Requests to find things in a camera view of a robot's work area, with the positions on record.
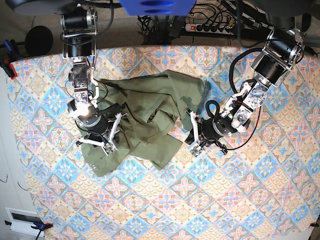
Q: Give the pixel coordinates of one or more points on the white power strip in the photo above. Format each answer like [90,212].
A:
[212,29]

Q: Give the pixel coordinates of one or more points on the orange clamp lower right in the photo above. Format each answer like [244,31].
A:
[314,225]

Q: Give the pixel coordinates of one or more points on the blue orange clamp upper left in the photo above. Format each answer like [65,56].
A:
[12,55]

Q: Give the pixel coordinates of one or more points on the blue orange clamp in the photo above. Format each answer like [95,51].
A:
[40,227]
[12,55]

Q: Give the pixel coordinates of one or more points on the black round stool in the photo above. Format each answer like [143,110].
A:
[38,41]

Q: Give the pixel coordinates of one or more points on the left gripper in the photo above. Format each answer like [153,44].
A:
[212,131]

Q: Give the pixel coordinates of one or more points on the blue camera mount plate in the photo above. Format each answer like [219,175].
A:
[157,7]

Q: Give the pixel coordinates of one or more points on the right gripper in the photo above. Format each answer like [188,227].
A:
[100,130]

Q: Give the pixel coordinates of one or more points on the olive green t-shirt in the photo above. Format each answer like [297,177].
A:
[153,104]

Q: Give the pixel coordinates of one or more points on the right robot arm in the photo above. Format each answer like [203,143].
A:
[78,19]

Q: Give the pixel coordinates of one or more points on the white floor vent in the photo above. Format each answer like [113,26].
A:
[22,215]

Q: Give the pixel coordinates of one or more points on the blue orange clamp lower left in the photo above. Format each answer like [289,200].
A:
[40,227]

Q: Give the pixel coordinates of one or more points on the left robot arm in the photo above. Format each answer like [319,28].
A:
[282,51]

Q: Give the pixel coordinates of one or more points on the patterned tile tablecloth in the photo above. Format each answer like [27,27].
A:
[267,186]

